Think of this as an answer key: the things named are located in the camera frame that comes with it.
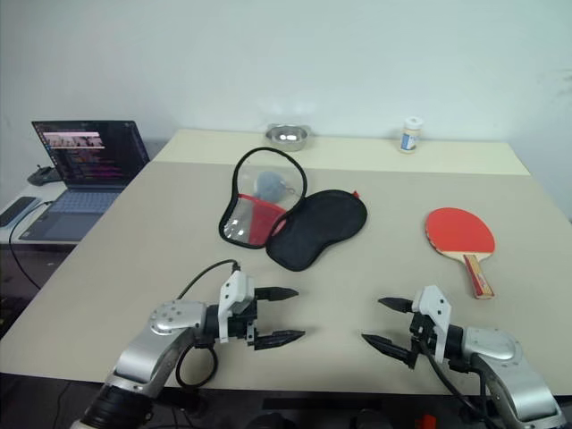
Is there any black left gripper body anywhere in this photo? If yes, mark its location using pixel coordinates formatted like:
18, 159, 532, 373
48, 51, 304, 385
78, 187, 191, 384
227, 288, 261, 351

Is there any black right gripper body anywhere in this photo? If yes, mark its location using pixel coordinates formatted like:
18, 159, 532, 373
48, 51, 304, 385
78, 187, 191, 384
407, 312, 437, 370

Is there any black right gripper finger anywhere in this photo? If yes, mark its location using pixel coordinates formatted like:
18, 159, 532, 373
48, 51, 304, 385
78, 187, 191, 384
360, 332, 412, 365
377, 296, 415, 315

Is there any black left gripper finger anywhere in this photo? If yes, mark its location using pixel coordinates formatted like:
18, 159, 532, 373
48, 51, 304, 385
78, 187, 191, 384
255, 287, 299, 302
254, 329, 307, 351

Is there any black and red paddle case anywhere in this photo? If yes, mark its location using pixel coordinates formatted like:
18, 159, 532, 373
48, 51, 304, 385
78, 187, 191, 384
217, 146, 369, 273

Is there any red table tennis paddle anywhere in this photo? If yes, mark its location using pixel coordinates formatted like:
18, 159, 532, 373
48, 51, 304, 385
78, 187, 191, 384
423, 206, 498, 300

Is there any grey round pouch with ring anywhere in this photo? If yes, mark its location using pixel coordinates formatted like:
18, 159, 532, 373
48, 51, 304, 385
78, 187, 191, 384
254, 170, 299, 203

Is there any stainless steel bowl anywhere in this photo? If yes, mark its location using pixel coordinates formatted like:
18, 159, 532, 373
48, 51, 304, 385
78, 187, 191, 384
265, 122, 312, 153

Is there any white bottle with blue label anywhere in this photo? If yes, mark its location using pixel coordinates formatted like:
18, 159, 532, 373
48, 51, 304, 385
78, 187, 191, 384
398, 116, 425, 155

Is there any open grey laptop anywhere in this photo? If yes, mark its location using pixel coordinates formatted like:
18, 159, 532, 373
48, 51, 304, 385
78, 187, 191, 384
18, 119, 151, 243

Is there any black remote controller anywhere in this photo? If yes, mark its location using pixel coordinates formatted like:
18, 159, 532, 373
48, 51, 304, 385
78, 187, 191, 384
27, 164, 62, 187

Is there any black phone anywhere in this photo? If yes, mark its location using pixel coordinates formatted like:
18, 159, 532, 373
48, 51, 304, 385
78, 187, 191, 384
0, 196, 38, 227

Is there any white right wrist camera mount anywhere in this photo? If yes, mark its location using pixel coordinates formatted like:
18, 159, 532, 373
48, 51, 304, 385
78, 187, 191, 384
410, 284, 453, 364

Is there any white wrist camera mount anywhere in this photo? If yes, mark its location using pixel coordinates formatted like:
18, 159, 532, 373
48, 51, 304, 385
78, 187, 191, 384
410, 284, 453, 364
216, 269, 257, 345

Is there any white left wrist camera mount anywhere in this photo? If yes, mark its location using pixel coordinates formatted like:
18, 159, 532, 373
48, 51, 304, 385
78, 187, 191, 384
216, 269, 257, 345

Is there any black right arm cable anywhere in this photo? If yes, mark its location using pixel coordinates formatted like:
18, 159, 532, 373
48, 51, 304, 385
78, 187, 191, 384
417, 338, 495, 429

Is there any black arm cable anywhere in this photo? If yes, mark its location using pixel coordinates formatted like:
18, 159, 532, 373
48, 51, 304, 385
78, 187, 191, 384
175, 258, 243, 388
417, 338, 495, 429

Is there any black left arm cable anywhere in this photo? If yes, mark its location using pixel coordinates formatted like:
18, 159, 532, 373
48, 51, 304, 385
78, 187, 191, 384
175, 258, 243, 388

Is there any black laptop power cable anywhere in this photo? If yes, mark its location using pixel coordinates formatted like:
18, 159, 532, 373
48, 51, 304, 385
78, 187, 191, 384
8, 200, 57, 290

